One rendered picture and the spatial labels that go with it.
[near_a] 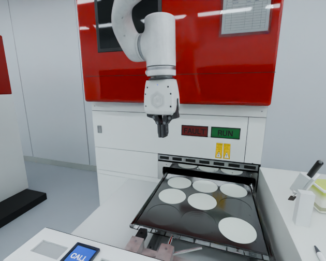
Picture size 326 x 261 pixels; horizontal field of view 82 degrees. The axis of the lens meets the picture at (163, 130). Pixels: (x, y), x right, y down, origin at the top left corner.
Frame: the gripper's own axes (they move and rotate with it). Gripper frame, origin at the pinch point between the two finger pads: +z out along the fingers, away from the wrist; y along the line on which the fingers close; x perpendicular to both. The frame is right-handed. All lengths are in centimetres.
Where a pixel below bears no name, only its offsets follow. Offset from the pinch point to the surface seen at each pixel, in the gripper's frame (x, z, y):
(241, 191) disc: 22.2, 26.6, 21.2
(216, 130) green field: 30.3, 5.2, 9.1
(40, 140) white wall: 118, 65, -307
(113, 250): -26.0, 19.8, 2.1
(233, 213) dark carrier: 7.3, 26.6, 20.7
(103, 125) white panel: 19, 5, -46
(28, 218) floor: 29, 111, -176
